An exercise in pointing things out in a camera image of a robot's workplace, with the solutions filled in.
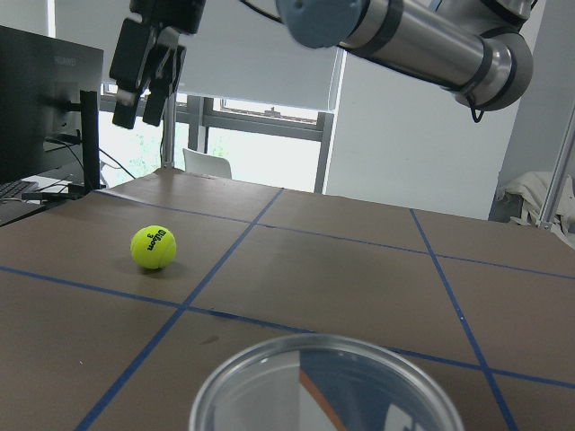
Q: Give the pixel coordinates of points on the tennis ball marked three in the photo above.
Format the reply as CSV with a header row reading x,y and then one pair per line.
x,y
153,247

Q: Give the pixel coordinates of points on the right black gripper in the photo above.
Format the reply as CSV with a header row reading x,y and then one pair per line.
x,y
140,61

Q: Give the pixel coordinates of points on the white chair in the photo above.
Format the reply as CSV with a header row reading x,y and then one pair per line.
x,y
205,164

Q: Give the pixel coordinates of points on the black keyboard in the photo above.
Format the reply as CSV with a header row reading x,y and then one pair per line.
x,y
14,189

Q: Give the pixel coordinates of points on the aluminium frame post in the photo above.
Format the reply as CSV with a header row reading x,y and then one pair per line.
x,y
168,141

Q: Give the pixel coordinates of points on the beige cloth pile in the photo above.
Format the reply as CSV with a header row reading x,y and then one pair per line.
x,y
522,199

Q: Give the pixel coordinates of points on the black computer monitor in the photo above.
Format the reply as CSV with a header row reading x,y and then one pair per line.
x,y
50,93

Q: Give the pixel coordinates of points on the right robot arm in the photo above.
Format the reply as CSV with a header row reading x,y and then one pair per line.
x,y
473,49

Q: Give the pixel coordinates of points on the white tennis ball can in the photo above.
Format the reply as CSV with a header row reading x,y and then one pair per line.
x,y
321,382

